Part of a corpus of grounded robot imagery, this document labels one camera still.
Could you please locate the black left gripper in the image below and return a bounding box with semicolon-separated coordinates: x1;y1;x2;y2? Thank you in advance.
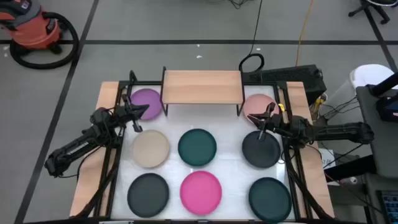
113;93;150;134

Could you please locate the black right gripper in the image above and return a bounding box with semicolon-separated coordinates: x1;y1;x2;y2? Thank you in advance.
248;101;292;141

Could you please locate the light pink plate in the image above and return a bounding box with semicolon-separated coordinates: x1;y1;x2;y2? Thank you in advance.
243;93;280;124

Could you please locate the purple plate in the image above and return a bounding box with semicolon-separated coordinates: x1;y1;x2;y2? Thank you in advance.
129;88;163;121

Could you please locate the black plate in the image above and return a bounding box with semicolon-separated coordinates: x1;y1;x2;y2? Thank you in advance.
241;130;282;169

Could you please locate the beige plate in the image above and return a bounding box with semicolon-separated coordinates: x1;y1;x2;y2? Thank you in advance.
130;129;171;169

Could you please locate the dark teal plate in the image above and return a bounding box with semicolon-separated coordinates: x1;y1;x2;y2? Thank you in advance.
248;177;293;224
177;128;218;167

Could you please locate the wooden shelf with black legs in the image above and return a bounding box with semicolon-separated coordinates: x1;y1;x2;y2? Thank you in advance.
160;66;246;118

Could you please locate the white glossy table sheet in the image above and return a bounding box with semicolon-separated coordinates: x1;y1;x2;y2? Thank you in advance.
110;83;296;220

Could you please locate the black computer case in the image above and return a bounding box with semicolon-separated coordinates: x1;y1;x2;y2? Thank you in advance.
242;64;327;105

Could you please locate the white paper sheet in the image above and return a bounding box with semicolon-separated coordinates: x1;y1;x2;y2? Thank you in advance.
318;148;336;170

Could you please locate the dark grey plate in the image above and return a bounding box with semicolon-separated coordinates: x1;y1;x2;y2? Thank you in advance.
127;172;170;218

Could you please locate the magenta plate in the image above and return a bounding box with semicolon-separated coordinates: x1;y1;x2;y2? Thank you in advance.
179;170;223;216

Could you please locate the red shop vacuum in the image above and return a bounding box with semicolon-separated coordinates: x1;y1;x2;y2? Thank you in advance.
9;11;80;70

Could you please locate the white bin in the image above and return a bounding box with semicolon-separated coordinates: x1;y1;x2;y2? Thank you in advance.
323;63;396;138

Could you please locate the grey cart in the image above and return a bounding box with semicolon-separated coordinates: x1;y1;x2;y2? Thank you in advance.
356;85;398;178

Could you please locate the orange shop vacuum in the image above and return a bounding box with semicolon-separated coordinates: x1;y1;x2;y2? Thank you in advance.
0;0;63;50

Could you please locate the black office chair base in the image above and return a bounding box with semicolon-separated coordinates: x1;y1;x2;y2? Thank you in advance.
348;0;391;25

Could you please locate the black looped cable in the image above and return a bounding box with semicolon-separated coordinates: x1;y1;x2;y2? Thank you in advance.
238;0;265;74

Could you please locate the yellow cable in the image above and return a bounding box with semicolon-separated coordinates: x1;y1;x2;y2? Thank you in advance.
295;0;315;68

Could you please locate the black cable tangle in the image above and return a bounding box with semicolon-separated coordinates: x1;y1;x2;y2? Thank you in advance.
228;0;249;9

